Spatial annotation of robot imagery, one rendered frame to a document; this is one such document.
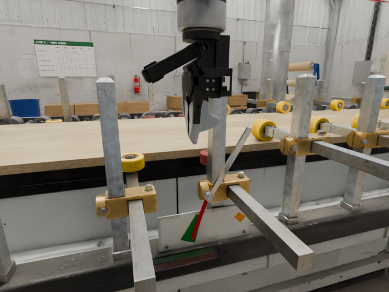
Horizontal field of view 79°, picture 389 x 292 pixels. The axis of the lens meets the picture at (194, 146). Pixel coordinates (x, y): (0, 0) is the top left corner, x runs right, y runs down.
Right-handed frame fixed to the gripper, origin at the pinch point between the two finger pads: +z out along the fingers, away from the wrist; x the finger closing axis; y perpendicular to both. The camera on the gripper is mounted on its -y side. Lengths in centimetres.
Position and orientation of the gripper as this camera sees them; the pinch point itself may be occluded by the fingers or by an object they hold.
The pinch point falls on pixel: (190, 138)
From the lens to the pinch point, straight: 49.3
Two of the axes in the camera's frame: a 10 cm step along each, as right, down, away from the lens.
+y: 9.6, -0.8, 2.8
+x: -2.9, -2.6, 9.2
